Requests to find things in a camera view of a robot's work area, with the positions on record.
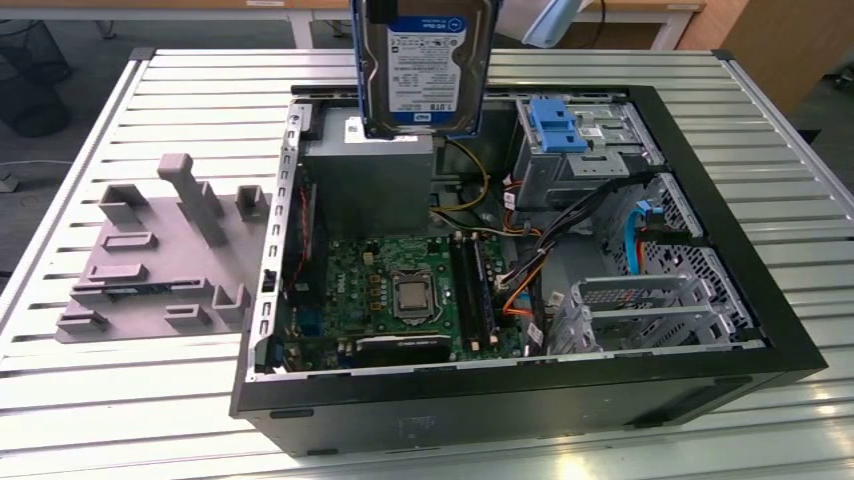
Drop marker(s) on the hard disk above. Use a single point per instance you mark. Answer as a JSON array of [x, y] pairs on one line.
[[427, 65]]

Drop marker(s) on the silver disk bay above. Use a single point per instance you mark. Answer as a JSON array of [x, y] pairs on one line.
[[644, 313]]

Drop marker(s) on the green motherboard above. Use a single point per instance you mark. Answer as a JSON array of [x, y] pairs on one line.
[[414, 255]]

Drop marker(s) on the CPU socket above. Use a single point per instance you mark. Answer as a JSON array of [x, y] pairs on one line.
[[413, 275]]

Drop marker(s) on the silver CPU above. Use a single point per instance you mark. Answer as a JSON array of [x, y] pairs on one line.
[[414, 295]]

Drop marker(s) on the grey power supply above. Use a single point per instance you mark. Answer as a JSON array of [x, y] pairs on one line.
[[367, 190]]

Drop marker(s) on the RAM stick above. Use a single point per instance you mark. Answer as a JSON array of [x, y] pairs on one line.
[[486, 295], [136, 290]]

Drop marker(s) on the black graphics card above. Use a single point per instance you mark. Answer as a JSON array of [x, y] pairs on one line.
[[401, 350]]

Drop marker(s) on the blue plastic drive latch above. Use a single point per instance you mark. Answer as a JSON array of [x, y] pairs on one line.
[[557, 135]]

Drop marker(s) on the metal optical drive cage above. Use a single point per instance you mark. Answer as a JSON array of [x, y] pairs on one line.
[[594, 165]]

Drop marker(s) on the black PC case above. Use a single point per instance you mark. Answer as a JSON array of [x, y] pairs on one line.
[[467, 415]]

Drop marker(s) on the grey parts rack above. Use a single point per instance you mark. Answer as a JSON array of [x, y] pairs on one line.
[[174, 300]]

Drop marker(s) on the wooden desk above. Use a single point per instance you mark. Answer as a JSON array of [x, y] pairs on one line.
[[621, 35]]

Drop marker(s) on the grey floor box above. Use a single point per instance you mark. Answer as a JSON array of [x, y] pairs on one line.
[[7, 182]]

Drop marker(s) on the black mesh waste basket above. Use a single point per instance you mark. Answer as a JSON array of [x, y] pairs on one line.
[[34, 100]]

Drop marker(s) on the wooden cabinet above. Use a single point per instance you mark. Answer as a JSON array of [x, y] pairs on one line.
[[788, 50]]

